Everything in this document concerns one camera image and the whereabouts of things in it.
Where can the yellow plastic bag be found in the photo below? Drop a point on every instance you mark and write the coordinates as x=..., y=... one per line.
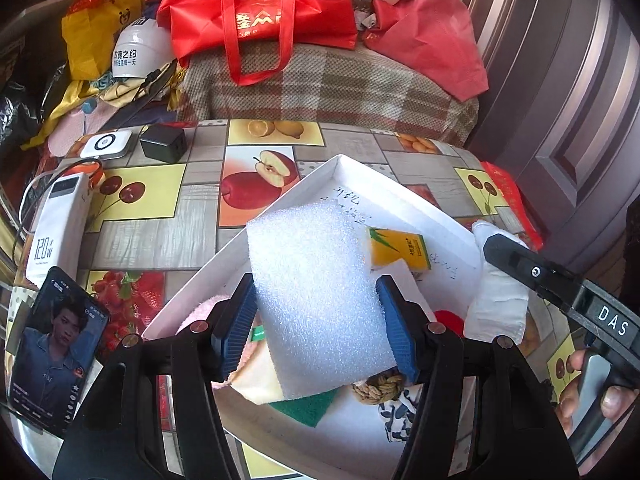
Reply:
x=95, y=30

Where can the flat red gift bag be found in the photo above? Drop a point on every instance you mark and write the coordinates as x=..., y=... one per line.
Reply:
x=510, y=195

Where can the black smartphone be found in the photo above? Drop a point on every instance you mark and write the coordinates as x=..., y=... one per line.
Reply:
x=50, y=355

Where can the person's right hand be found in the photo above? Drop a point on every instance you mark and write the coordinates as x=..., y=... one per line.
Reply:
x=575, y=390

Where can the white helmet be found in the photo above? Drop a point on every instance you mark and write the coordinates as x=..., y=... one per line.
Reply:
x=137, y=52

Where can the white foam sheet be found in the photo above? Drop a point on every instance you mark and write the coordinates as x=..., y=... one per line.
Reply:
x=315, y=300

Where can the pink red nonwoven bag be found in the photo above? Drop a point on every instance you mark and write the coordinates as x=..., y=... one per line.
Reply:
x=430, y=40

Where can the plaid covered sofa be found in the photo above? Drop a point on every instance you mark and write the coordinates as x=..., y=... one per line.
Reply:
x=325, y=95

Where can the black white patterned cloth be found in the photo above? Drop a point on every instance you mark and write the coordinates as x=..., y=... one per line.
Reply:
x=400, y=412

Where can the black charger adapter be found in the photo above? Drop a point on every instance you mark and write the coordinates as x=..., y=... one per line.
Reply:
x=162, y=143

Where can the pink fluffy towel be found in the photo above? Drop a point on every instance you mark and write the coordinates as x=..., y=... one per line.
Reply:
x=200, y=310

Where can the yellow green scouring sponge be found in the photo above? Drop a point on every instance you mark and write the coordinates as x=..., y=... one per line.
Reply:
x=300, y=402

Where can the yellow tissue pack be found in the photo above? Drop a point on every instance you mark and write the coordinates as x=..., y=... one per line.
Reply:
x=397, y=250

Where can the black plastic bag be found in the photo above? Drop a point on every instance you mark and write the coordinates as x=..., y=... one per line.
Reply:
x=17, y=105

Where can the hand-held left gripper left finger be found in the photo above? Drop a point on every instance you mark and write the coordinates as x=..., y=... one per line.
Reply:
x=237, y=325

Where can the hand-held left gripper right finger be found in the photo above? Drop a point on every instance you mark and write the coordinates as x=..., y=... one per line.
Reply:
x=395, y=330

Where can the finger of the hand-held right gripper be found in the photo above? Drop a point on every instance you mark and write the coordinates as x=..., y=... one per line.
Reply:
x=520, y=262

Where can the white power bank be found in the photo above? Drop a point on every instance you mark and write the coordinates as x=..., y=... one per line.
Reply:
x=55, y=230

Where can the white cloth glove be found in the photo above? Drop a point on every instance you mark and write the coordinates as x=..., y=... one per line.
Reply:
x=495, y=290

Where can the fruit print tablecloth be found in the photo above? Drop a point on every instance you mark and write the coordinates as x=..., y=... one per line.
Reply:
x=200, y=200

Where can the grey panelled metal door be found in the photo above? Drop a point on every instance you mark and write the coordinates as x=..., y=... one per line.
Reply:
x=550, y=85

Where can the red round plush cushion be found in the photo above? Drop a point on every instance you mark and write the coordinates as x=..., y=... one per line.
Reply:
x=447, y=321

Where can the red tote bag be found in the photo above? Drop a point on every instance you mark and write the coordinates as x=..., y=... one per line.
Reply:
x=260, y=15

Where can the shallow white cardboard box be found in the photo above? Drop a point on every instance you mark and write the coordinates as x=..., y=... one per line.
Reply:
x=350, y=195

